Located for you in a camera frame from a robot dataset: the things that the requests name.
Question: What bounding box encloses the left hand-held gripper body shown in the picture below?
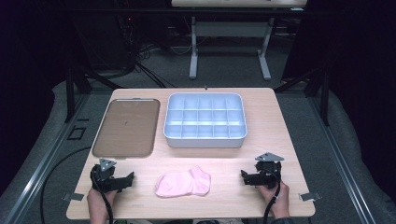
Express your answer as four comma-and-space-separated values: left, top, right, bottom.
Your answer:
90, 158, 126, 194

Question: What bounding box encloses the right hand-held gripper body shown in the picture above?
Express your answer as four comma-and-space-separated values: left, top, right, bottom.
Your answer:
253, 151, 285, 189

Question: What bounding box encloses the pink sock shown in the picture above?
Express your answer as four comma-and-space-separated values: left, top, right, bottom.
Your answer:
154, 165, 212, 199

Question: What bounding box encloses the person's left hand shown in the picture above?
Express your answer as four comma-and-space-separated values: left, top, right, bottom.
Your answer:
86, 187, 118, 215

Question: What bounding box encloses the person's right hand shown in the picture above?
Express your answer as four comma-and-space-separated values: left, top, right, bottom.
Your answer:
256, 181, 290, 219

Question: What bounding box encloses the brown rectangular tray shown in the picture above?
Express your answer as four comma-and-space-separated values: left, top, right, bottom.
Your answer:
92, 98, 162, 161

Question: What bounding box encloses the white divided organizer box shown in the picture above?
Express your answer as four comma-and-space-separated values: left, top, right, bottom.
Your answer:
163, 91, 248, 149

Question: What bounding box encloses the desk with white legs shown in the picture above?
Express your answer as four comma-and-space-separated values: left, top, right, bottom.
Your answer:
170, 0, 308, 81

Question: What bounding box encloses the left hand-held gripper black cable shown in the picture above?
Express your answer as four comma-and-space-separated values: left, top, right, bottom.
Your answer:
90, 167, 114, 224

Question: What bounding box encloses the hand-held gripper black cable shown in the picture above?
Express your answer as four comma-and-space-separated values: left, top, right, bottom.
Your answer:
262, 167, 282, 224
90, 167, 114, 224

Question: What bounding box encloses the right hand-held gripper black cable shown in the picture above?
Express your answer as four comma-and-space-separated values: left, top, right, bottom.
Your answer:
262, 167, 282, 224

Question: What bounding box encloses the grey metal table bracket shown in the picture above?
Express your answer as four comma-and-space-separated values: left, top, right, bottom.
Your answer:
299, 191, 322, 202
62, 192, 85, 203

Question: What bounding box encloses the black cable on floor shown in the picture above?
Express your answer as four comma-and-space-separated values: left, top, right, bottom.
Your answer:
39, 146, 92, 224

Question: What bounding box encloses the aluminium floor rail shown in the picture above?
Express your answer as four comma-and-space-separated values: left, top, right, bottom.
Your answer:
2, 92, 91, 224
307, 95, 378, 224

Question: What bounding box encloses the black frame strut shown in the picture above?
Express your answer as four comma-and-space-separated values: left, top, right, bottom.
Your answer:
274, 65, 331, 127
64, 65, 125, 123

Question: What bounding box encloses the bundle of black floor cables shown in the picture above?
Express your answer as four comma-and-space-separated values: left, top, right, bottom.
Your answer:
115, 15, 177, 90

